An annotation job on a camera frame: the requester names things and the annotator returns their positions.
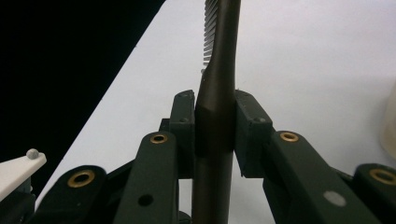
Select dark brown plastic comb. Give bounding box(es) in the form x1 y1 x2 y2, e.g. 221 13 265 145
191 0 243 224

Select cream round object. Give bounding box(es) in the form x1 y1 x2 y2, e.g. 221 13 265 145
379 82 396 161

